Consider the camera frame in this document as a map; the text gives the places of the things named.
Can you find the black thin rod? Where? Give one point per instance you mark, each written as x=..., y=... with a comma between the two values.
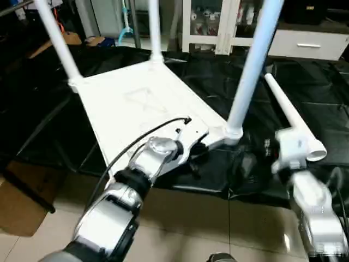
x=13, y=8

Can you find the white glass-door cabinet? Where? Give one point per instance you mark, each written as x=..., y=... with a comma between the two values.
x=212, y=24

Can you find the white plastic table top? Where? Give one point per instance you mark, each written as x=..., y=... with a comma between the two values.
x=142, y=98

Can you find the dark metal stand pole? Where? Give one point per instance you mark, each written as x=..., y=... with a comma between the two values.
x=135, y=24

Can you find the white drawer unit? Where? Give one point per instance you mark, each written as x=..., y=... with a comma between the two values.
x=308, y=43

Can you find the blue box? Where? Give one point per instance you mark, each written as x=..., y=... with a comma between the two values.
x=106, y=41

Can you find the black mat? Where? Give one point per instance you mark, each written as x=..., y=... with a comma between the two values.
x=218, y=76

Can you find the teal and white pole tool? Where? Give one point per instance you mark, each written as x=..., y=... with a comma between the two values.
x=125, y=24

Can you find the brown cardboard box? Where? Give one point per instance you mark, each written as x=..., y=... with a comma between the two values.
x=22, y=202

